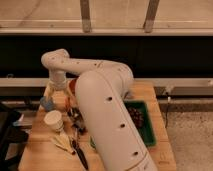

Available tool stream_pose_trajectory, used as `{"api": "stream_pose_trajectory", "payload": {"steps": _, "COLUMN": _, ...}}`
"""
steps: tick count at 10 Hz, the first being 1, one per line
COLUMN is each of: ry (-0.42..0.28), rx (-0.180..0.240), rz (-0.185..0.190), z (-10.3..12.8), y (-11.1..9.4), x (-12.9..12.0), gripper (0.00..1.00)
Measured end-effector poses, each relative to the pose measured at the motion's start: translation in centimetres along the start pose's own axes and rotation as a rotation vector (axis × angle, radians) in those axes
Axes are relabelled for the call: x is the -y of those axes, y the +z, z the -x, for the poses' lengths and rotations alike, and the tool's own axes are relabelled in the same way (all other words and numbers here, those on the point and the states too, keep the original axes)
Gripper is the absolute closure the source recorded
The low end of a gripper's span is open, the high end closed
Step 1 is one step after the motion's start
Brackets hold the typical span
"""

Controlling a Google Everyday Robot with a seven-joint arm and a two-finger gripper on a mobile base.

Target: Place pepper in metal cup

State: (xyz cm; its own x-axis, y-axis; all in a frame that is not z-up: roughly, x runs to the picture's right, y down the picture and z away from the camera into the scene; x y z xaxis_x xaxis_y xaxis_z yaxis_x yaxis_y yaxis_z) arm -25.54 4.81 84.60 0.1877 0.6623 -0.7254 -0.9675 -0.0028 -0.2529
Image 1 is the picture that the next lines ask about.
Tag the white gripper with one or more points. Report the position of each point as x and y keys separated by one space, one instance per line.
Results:
x=55 y=86

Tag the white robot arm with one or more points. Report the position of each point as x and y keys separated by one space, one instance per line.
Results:
x=100 y=89

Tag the blue-grey cup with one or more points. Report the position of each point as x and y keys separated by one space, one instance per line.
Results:
x=47 y=104

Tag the metal cup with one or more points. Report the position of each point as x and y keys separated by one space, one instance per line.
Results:
x=73 y=113

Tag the white paper cup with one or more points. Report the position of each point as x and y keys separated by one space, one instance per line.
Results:
x=54 y=120

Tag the red bowl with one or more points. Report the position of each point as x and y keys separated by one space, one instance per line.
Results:
x=72 y=84

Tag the small dark utensil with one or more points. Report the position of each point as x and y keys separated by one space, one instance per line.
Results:
x=79 y=126

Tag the black chair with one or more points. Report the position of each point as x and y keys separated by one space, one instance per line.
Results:
x=9 y=134

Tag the green plastic tray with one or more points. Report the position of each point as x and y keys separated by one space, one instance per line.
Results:
x=146 y=131

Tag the dark grape bunch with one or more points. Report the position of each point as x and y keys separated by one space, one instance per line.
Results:
x=136 y=116

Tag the black handled knife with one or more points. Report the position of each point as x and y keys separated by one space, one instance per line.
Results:
x=80 y=153

